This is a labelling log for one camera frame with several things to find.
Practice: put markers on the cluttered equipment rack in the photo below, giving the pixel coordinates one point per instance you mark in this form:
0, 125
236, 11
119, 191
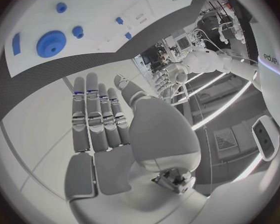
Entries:
158, 54

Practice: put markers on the blue short cylinder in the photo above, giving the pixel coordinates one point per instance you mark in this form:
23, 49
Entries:
61, 7

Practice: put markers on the white task board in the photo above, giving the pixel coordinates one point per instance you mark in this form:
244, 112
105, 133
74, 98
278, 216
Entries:
95, 13

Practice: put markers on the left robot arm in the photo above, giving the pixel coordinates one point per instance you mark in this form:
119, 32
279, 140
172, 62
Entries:
207, 59

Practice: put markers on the small blue gear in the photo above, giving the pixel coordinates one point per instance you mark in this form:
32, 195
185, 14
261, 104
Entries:
77, 30

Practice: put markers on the large blue gear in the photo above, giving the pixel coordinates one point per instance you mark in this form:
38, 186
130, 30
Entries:
44, 43

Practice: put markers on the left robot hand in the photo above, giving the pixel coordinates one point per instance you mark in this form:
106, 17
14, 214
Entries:
175, 74

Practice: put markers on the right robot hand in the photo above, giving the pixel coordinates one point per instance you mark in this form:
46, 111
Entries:
158, 134

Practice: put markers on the small blue peg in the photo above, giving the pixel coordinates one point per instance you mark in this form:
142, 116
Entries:
128, 35

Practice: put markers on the blue rectangular block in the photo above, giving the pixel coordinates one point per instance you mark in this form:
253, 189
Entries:
16, 44

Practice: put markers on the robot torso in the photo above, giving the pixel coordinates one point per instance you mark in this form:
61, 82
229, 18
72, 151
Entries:
270, 69

